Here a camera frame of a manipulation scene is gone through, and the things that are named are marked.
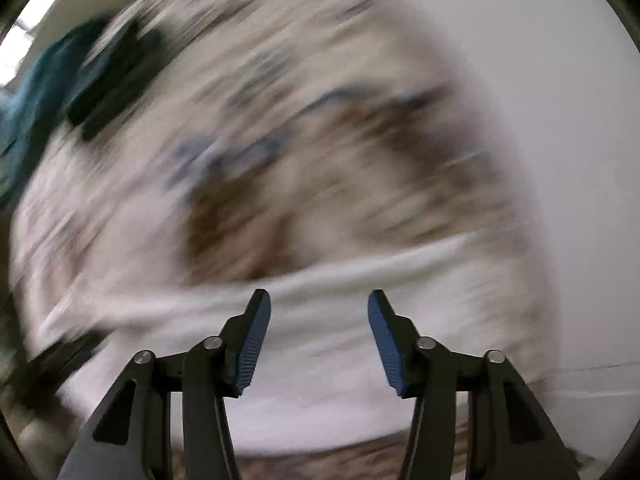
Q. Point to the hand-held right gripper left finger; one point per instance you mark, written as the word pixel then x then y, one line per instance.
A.
pixel 252 345

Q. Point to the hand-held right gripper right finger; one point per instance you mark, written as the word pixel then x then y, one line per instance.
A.
pixel 387 345

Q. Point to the floral blanket with plaid edge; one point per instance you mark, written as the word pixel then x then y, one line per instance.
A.
pixel 300 135

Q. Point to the dark blue folded jeans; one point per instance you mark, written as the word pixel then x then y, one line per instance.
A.
pixel 115 80

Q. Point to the window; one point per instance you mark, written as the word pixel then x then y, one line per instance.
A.
pixel 30 25

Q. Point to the white pants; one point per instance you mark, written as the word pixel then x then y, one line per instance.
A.
pixel 320 320

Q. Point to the teal folded quilt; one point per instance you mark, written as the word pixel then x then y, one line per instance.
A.
pixel 40 95

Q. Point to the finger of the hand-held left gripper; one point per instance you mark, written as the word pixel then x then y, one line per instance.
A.
pixel 65 355

